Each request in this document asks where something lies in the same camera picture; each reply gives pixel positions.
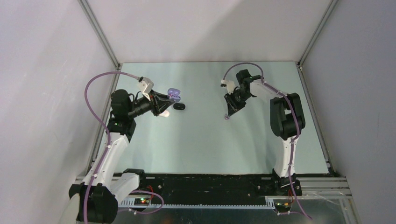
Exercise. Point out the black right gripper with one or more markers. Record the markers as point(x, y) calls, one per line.
point(232, 104)

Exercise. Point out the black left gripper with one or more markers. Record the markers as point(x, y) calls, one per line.
point(159, 102)

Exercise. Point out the purple earbud charging case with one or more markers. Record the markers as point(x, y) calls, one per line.
point(175, 92)

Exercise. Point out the black earbud charging case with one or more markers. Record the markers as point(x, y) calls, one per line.
point(179, 106)

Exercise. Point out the white earbud charging case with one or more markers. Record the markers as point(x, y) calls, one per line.
point(165, 114)

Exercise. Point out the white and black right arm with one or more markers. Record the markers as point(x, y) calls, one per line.
point(286, 117)

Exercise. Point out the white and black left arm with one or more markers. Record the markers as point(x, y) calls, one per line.
point(96, 199)

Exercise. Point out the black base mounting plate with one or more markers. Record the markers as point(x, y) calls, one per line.
point(215, 190)

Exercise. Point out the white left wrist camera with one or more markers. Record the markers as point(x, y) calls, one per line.
point(145, 86)

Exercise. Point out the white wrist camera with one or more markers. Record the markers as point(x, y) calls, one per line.
point(145, 86)
point(229, 85)

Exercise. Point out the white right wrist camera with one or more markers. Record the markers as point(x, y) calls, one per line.
point(229, 85)

